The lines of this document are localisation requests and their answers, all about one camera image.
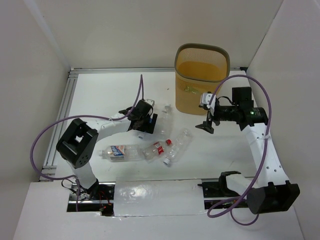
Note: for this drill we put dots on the silver tape sheet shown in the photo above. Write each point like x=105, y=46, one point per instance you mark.
x=158, y=198

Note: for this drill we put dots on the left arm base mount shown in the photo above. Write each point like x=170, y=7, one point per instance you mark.
x=100, y=200

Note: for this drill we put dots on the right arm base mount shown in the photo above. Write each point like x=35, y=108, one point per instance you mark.
x=220, y=192

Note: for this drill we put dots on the orange mesh waste bin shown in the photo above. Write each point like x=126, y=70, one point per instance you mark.
x=200, y=66

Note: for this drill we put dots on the clear bottle blue-orange label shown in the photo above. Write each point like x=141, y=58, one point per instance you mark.
x=121, y=153

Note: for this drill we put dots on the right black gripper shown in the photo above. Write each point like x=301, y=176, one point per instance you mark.
x=206, y=125

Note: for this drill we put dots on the blue label plastic bottle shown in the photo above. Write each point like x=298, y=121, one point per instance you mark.
x=143, y=135

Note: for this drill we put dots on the red cap cola bottle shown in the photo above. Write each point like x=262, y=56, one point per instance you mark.
x=156, y=150

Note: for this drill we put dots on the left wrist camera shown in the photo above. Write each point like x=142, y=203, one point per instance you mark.
x=150, y=102

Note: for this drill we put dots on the aluminium frame rail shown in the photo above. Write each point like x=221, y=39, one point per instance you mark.
x=104, y=92

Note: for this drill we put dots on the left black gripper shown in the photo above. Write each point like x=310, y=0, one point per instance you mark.
x=149, y=124

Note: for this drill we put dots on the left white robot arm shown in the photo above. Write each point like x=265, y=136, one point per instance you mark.
x=77, y=143

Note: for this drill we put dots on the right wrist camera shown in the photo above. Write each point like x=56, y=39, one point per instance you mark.
x=208, y=102

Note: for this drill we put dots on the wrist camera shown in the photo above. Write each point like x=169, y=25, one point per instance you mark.
x=150, y=102
x=208, y=102

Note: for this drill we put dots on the clear bottle blue-white cap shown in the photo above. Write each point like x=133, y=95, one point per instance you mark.
x=178, y=147

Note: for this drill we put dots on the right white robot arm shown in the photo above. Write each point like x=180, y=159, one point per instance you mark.
x=270, y=190

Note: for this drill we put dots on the clear bottle white cap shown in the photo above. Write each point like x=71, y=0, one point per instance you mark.
x=164, y=122

